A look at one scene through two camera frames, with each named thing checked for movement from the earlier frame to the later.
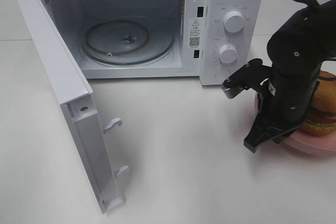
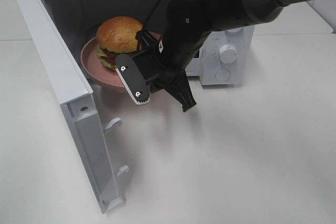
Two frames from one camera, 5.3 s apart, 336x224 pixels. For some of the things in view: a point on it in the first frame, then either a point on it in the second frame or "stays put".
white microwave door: (76, 99) stays put
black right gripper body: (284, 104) to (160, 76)
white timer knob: (228, 53) stays put
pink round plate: (324, 145) to (105, 76)
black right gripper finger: (261, 133) to (182, 92)
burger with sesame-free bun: (321, 119) to (116, 36)
